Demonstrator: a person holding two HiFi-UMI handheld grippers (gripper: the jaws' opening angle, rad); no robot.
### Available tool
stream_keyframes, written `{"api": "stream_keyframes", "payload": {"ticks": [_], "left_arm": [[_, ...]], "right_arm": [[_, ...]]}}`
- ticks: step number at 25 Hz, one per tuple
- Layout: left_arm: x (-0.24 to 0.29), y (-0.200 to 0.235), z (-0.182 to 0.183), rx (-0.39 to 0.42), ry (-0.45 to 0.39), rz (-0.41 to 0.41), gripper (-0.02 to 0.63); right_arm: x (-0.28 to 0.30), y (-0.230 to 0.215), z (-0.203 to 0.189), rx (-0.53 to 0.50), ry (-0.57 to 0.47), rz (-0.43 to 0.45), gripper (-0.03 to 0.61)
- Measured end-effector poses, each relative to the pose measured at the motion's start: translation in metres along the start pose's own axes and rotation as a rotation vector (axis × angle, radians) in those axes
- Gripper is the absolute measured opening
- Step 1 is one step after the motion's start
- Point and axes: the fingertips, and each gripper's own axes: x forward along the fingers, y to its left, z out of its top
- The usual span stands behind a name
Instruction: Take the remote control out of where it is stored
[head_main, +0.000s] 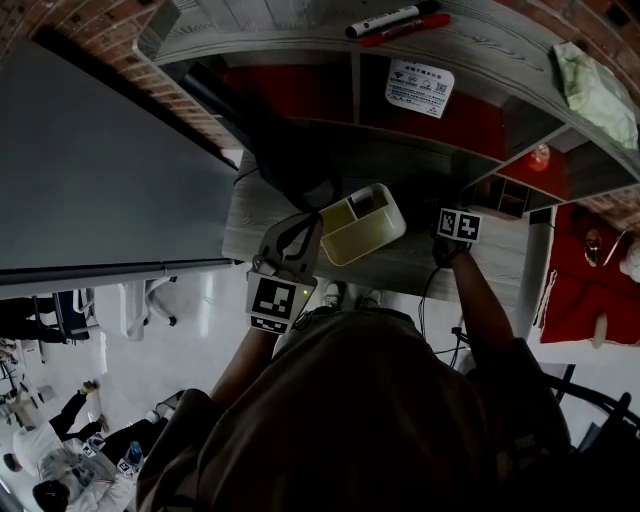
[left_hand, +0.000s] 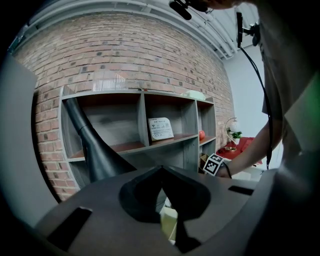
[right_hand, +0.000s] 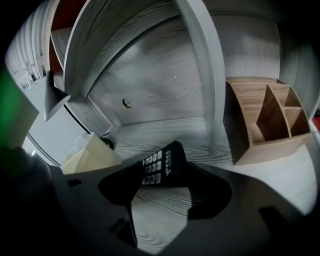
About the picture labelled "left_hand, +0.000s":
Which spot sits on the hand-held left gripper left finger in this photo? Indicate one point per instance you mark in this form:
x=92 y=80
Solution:
x=105 y=212

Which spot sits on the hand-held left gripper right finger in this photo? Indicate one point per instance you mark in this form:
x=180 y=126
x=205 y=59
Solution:
x=220 y=200

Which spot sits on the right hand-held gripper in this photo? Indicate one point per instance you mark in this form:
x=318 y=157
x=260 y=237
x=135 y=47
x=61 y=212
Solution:
x=212 y=165

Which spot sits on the cream desk organizer box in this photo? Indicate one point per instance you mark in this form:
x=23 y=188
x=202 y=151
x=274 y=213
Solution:
x=168 y=222

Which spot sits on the wooden desk organizer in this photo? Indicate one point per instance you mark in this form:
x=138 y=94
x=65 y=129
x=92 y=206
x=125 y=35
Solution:
x=203 y=160

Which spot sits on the gold dish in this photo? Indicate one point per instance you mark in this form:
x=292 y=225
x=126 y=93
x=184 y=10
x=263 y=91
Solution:
x=230 y=149

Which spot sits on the red apple ornament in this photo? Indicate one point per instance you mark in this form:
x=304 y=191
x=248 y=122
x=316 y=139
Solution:
x=202 y=135

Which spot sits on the green potted plant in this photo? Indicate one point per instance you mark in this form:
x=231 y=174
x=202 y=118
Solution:
x=236 y=135

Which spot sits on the white globe lamp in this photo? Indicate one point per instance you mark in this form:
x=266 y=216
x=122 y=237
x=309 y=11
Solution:
x=233 y=125

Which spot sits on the white notice card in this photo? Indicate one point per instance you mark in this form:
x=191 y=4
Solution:
x=161 y=128

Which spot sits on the black desk lamp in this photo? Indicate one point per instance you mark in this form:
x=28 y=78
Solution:
x=97 y=150

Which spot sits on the green wipes packet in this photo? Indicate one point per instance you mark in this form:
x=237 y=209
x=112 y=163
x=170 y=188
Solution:
x=193 y=95

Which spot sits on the grey wooden shelf unit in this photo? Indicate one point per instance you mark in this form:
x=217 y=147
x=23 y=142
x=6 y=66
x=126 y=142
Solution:
x=120 y=120

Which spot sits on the person's torso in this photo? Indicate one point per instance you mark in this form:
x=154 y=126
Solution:
x=295 y=87

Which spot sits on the grey refrigerator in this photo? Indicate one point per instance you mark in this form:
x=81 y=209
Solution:
x=17 y=137

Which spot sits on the clear acrylic holder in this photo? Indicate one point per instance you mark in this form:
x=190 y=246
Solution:
x=110 y=83

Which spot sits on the black chest device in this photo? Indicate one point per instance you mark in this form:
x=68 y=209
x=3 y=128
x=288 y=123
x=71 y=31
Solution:
x=247 y=30

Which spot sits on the black head-worn camera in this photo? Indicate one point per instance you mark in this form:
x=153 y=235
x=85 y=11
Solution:
x=182 y=8

